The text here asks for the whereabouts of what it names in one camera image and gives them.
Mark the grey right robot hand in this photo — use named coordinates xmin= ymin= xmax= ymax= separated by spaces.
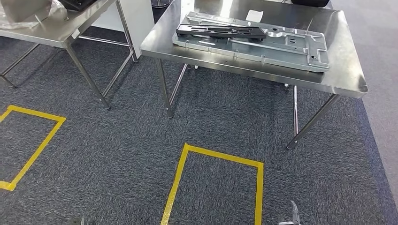
xmin=278 ymin=200 xmax=301 ymax=225

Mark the black plastic panel part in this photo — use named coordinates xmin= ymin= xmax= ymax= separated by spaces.
xmin=58 ymin=0 xmax=98 ymax=12
xmin=176 ymin=23 xmax=268 ymax=40

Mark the stainless steel workbench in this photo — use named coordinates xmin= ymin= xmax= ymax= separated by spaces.
xmin=140 ymin=0 xmax=369 ymax=150

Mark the yellow floor tape square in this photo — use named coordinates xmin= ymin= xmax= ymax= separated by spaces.
xmin=160 ymin=142 xmax=265 ymax=225
xmin=0 ymin=105 xmax=67 ymax=192

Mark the stamped sheet metal panel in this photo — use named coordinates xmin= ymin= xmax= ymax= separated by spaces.
xmin=172 ymin=11 xmax=330 ymax=73

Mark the stainless steel table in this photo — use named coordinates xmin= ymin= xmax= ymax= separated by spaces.
xmin=0 ymin=0 xmax=140 ymax=111

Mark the white paper sheet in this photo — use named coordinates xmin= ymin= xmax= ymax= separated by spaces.
xmin=245 ymin=9 xmax=265 ymax=23

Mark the black bag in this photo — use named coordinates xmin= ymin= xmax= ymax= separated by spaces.
xmin=291 ymin=0 xmax=331 ymax=8

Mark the white cabinet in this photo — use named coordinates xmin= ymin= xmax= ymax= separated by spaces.
xmin=92 ymin=0 xmax=155 ymax=60

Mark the clear plastic bag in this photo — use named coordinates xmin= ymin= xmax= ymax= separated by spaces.
xmin=0 ymin=0 xmax=64 ymax=31

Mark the stanchion with chrome base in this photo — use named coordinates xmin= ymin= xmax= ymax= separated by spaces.
xmin=150 ymin=0 xmax=176 ymax=9

